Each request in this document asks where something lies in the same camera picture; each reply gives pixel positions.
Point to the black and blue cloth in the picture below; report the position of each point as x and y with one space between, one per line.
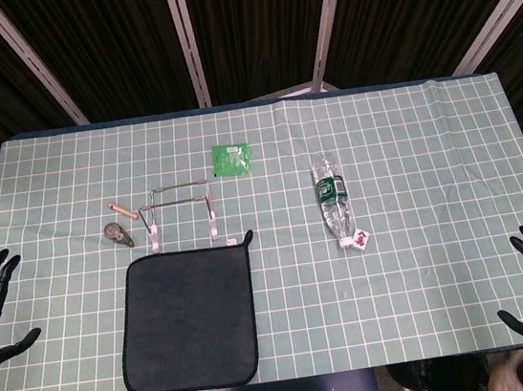
186 316

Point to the black trash bag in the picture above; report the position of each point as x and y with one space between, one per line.
440 381

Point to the green checked tablecloth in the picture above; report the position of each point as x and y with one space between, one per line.
422 280

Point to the olive correction tape dispenser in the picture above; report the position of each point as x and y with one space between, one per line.
116 233

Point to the small wooden stick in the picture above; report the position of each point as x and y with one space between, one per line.
122 211

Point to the white mahjong tile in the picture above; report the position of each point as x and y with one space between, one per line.
361 239

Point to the clear plastic water bottle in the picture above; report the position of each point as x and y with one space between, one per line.
332 196

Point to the green sachet packet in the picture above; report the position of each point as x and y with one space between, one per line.
232 160

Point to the white partition base foot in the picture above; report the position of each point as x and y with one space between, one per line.
296 90

